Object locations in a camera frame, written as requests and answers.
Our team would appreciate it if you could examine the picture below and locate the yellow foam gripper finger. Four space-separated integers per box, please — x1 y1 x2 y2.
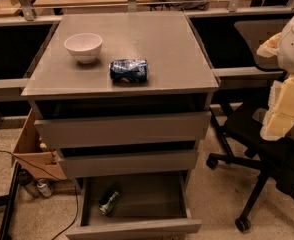
257 33 281 58
260 75 294 141

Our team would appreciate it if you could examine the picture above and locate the crushed blue soda can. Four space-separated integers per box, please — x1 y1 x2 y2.
109 59 148 83

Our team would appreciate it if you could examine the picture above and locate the grey drawer cabinet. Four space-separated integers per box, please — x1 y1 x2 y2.
20 11 220 240

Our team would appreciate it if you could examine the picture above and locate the grey bottom drawer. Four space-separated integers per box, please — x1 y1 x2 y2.
66 171 201 240

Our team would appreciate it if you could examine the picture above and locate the grey drawer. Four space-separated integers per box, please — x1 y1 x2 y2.
59 149 198 178
35 112 211 148
66 171 201 240

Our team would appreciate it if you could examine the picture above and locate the grey middle drawer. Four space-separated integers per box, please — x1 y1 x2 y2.
59 149 198 178

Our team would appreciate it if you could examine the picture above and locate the grey top drawer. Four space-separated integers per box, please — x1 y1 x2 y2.
35 112 211 148

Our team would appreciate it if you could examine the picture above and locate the black office chair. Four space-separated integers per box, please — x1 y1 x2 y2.
205 18 294 234

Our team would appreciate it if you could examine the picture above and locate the white ceramic bowl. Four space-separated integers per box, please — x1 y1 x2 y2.
64 33 103 64

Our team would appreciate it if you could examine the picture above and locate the brown cardboard box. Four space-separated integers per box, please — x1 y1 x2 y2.
13 110 67 180

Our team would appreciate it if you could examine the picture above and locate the light bottle on floor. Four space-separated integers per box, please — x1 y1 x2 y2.
37 179 53 198

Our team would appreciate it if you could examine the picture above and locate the dark bottle on floor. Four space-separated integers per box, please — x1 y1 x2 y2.
17 169 40 198

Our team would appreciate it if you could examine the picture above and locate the black metal stand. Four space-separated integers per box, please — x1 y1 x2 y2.
0 163 21 240

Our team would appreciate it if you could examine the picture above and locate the black floor cable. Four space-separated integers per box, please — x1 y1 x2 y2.
0 147 80 240

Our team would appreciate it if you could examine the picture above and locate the metal railing frame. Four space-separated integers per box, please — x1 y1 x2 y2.
0 0 294 26

